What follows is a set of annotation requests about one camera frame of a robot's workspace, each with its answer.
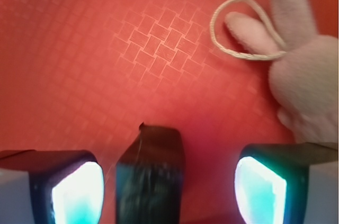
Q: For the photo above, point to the red plastic tray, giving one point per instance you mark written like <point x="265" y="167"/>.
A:
<point x="84" y="74"/>

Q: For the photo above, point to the black box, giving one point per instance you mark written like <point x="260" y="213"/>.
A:
<point x="149" y="177"/>

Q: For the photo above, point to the pink plush bunny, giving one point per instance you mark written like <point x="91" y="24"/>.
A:
<point x="303" y="77"/>

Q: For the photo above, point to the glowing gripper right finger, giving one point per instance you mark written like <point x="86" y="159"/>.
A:
<point x="288" y="183"/>

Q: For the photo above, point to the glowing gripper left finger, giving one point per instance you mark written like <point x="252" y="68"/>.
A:
<point x="62" y="186"/>

